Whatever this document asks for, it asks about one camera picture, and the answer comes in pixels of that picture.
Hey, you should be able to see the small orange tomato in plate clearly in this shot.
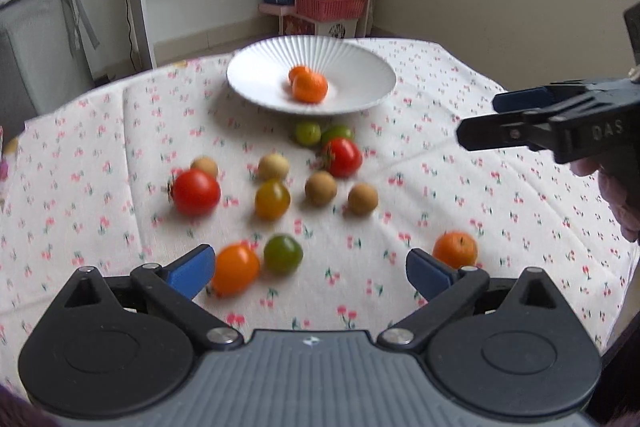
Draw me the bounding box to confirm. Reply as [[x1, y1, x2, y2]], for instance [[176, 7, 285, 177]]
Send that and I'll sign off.
[[288, 65, 311, 83]]

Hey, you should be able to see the dark green tomato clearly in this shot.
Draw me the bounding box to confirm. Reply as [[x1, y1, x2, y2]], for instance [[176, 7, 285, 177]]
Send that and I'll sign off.
[[264, 234, 304, 275]]

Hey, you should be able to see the pale yellow longan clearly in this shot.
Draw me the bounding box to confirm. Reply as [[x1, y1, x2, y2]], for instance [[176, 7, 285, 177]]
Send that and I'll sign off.
[[257, 153, 290, 181]]

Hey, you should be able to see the large orange mandarin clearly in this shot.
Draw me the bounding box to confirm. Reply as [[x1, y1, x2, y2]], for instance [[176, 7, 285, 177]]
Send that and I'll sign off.
[[292, 70, 329, 104]]

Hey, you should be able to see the yellow-brown tomato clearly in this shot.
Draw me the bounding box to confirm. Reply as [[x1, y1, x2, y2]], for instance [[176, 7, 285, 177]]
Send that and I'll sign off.
[[254, 179, 291, 221]]

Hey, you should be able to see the orange mandarin with stem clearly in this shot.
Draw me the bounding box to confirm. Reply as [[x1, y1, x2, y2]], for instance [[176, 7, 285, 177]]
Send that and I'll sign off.
[[432, 231, 478, 269]]

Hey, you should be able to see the red plastic basket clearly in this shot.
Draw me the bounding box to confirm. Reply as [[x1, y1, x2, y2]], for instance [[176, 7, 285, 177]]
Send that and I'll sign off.
[[295, 0, 368, 22]]

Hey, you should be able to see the grey sofa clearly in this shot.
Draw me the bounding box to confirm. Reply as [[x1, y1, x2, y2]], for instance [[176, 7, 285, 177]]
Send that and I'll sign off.
[[1, 0, 94, 138]]

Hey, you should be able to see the tan longan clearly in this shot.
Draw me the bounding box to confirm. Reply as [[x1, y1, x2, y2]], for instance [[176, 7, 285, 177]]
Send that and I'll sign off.
[[190, 156, 219, 179]]

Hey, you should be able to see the white ribbed plate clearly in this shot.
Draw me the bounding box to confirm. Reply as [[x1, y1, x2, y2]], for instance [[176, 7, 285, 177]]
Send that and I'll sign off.
[[227, 35, 397, 116]]

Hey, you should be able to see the person's right hand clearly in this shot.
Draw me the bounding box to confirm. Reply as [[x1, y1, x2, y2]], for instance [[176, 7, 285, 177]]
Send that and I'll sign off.
[[570, 158, 640, 243]]

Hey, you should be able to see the big red tomato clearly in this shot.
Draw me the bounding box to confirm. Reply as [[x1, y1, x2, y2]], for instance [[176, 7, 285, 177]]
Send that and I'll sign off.
[[167, 169, 221, 217]]

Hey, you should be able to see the brown longan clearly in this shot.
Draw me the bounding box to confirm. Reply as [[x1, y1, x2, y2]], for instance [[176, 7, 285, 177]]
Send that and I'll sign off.
[[347, 183, 378, 216], [304, 171, 337, 207]]

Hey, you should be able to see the orange cherry tomato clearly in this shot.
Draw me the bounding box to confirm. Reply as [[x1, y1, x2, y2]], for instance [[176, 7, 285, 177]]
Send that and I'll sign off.
[[210, 243, 260, 297]]

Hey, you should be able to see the red tomato with stem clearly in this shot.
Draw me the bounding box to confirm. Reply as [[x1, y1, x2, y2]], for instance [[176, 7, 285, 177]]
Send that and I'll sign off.
[[321, 138, 363, 178]]

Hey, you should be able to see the light green tomato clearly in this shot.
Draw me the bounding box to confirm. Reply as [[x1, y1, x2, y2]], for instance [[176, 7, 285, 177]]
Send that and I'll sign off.
[[294, 121, 322, 147]]

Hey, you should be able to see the cherry print tablecloth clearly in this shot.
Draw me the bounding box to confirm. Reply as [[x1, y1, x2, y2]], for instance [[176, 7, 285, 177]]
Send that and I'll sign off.
[[1, 39, 639, 390]]

